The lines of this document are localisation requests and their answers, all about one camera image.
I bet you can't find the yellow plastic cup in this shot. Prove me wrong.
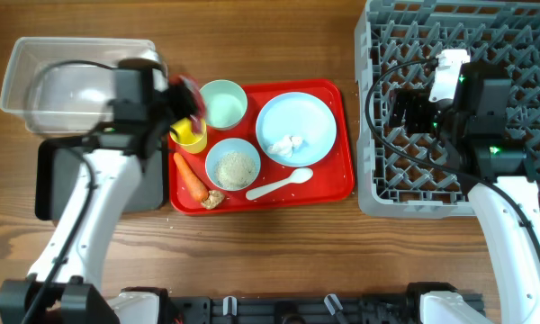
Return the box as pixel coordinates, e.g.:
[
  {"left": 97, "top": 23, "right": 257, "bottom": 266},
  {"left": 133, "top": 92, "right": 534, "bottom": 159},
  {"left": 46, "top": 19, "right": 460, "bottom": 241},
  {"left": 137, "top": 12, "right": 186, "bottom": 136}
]
[{"left": 170, "top": 119, "right": 207, "bottom": 154}]

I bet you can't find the pale green bowl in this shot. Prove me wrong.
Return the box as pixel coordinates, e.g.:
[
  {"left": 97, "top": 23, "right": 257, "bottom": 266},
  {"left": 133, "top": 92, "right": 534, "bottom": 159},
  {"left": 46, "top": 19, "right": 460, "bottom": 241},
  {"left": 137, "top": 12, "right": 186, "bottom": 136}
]
[{"left": 200, "top": 79, "right": 248, "bottom": 130}]

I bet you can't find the light blue rice bowl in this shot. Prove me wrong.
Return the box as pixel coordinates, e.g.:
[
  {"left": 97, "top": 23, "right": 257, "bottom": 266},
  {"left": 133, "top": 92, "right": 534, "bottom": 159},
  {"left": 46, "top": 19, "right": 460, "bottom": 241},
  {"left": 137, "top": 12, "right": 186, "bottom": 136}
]
[{"left": 205, "top": 138, "right": 261, "bottom": 191}]

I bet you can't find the light blue plate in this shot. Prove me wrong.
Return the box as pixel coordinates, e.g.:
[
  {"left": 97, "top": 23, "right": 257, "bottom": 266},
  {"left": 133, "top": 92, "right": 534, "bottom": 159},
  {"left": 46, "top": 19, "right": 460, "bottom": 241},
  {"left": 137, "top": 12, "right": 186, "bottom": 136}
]
[{"left": 256, "top": 92, "right": 338, "bottom": 167}]

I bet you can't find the red snack wrapper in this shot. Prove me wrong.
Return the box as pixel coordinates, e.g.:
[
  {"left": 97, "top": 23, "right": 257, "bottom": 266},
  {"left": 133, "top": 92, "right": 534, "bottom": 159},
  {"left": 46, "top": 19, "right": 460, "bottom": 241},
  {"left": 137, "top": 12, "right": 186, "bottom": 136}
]
[{"left": 168, "top": 74, "right": 206, "bottom": 134}]

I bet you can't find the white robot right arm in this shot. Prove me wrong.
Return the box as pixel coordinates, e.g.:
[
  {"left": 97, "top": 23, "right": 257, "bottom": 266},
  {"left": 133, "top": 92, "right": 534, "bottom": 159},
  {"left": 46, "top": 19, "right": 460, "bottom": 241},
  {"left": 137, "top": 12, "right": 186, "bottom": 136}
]
[{"left": 389, "top": 60, "right": 540, "bottom": 323}]

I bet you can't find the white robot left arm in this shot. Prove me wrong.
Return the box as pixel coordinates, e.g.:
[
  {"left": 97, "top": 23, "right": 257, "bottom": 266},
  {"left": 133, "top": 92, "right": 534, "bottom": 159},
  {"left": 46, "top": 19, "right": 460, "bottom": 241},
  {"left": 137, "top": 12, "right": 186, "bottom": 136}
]
[{"left": 0, "top": 58, "right": 205, "bottom": 323}]

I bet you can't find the grey-blue dishwasher rack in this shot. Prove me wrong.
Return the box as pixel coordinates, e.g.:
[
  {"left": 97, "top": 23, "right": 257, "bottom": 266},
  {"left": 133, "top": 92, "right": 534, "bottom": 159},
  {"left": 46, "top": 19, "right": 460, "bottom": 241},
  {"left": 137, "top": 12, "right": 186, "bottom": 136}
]
[{"left": 354, "top": 1, "right": 540, "bottom": 219}]

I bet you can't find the black waste tray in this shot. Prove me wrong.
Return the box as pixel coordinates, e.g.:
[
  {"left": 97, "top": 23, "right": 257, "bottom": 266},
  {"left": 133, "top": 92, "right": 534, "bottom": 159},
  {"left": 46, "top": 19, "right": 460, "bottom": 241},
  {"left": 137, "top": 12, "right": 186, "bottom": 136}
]
[{"left": 35, "top": 139, "right": 168, "bottom": 221}]

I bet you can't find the orange carrot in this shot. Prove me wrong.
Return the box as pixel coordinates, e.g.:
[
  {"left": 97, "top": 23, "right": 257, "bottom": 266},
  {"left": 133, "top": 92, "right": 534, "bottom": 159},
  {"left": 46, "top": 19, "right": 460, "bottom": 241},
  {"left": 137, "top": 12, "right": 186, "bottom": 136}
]
[{"left": 173, "top": 152, "right": 209, "bottom": 203}]

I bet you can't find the beige food scrap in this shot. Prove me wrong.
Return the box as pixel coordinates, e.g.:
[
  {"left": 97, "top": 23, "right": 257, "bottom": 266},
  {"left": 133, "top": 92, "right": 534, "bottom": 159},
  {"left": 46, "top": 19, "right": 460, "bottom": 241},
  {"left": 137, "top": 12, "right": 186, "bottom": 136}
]
[{"left": 201, "top": 190, "right": 226, "bottom": 210}]

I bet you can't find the clear plastic bin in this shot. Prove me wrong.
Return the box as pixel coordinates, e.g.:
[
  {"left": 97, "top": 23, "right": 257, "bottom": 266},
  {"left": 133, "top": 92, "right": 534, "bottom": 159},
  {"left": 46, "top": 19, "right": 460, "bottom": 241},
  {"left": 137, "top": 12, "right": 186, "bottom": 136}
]
[{"left": 0, "top": 37, "right": 161, "bottom": 133}]

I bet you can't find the red plastic tray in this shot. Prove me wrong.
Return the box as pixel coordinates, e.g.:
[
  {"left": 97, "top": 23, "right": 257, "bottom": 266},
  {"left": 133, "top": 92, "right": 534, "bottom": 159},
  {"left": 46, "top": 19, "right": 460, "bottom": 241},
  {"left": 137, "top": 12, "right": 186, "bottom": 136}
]
[{"left": 169, "top": 79, "right": 355, "bottom": 215}]

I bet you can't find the white plastic spoon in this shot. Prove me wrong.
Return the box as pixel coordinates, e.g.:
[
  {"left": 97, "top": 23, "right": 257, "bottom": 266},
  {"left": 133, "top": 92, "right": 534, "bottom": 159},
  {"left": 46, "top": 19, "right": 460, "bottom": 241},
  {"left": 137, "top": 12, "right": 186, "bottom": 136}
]
[{"left": 246, "top": 167, "right": 313, "bottom": 201}]

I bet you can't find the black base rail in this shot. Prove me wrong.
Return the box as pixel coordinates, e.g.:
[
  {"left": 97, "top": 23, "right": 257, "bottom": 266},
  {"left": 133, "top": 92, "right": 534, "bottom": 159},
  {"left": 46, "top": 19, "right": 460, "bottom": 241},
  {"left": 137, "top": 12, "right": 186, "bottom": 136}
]
[{"left": 171, "top": 293, "right": 420, "bottom": 324}]

